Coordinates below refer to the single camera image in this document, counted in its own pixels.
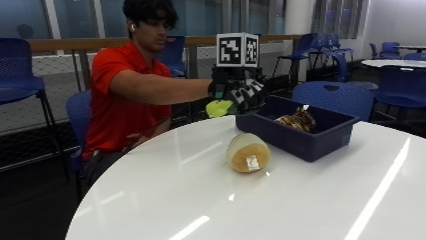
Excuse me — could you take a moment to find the yellow-green soft toy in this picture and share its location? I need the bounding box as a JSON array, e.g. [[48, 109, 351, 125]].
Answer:
[[205, 99, 235, 119]]

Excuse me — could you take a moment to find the dark blue plastic bin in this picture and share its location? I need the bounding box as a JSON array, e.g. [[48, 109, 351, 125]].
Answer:
[[234, 94, 360, 163]]

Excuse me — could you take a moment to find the white marker cube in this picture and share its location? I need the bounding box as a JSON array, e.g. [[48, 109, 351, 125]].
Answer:
[[215, 32, 259, 68]]

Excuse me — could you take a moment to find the blue chair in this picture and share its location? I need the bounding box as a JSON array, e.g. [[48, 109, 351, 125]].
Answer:
[[315, 32, 355, 64], [290, 80, 375, 122], [155, 35, 187, 78], [271, 32, 318, 81], [371, 65, 426, 121], [65, 89, 93, 201], [330, 53, 379, 91], [0, 37, 64, 158], [368, 41, 402, 60]]

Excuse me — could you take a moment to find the the person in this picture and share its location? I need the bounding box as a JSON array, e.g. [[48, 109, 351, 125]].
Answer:
[[80, 0, 213, 194]]

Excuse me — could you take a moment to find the white round table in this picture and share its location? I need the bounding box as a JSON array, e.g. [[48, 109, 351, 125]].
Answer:
[[360, 58, 426, 70]]

